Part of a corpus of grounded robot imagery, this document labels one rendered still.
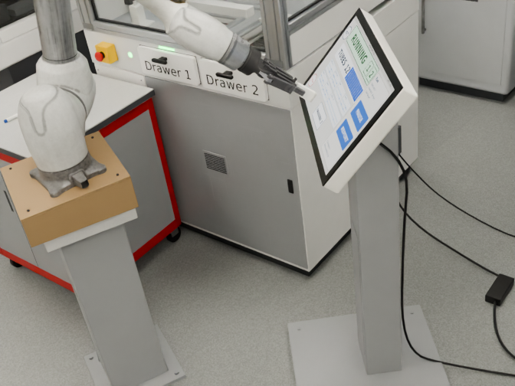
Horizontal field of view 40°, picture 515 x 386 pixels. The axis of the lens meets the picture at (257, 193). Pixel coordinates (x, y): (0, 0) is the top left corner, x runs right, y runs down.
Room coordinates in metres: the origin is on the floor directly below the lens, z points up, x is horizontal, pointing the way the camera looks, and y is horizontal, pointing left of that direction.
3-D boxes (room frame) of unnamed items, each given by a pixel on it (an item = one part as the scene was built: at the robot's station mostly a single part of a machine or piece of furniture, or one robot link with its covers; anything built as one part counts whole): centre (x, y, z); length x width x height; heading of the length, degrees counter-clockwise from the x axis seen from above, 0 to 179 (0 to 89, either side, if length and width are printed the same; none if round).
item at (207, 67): (2.27, 0.02, 0.87); 0.29 x 0.02 x 0.11; 48
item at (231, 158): (2.80, -0.10, 0.40); 1.03 x 0.95 x 0.80; 48
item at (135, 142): (2.53, 0.76, 0.38); 0.62 x 0.58 x 0.76; 48
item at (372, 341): (1.66, -0.28, 0.51); 0.50 x 0.45 x 1.02; 89
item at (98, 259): (1.81, 0.55, 0.38); 0.30 x 0.30 x 0.76; 22
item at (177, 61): (2.48, 0.26, 0.87); 0.29 x 0.02 x 0.11; 48
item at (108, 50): (2.69, 0.51, 0.88); 0.07 x 0.05 x 0.07; 48
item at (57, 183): (1.79, 0.54, 0.90); 0.22 x 0.18 x 0.06; 32
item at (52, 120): (1.82, 0.55, 1.03); 0.18 x 0.16 x 0.22; 174
